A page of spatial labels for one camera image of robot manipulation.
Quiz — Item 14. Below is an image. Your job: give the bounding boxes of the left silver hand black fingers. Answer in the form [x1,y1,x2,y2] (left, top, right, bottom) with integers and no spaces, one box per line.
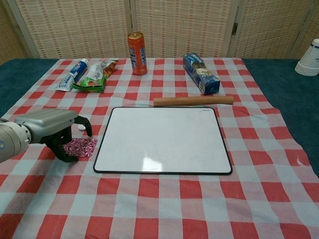
[14,109,93,164]

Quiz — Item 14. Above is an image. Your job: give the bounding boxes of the blue white toothpaste tube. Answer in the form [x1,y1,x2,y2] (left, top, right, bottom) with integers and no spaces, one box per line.
[55,58,90,92]

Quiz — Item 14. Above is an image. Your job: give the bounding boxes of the green snack bag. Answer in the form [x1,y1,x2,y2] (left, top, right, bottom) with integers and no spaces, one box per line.
[72,59,120,94]

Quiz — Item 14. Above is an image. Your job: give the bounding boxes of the woven bamboo folding screen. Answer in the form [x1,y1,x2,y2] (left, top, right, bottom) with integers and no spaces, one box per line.
[0,0,319,61]

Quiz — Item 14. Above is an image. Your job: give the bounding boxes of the orange drink can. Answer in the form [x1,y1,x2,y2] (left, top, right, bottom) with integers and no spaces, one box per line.
[127,31,149,76]

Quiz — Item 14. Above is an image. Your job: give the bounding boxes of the red white checkered tablecloth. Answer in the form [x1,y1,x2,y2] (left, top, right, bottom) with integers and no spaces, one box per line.
[0,57,319,239]

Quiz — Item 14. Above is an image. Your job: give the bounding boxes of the wooden rolling pin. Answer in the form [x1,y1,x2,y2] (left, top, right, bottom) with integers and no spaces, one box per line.
[153,95,235,108]

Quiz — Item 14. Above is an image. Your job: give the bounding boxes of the blue cookie package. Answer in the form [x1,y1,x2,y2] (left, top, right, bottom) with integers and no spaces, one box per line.
[182,52,222,96]

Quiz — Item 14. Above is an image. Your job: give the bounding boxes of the white paper cup stack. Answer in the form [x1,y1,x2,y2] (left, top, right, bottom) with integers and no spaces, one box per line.
[294,38,319,77]

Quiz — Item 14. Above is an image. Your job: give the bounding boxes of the white rectangular board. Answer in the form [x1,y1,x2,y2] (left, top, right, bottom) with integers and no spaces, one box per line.
[93,107,233,175]

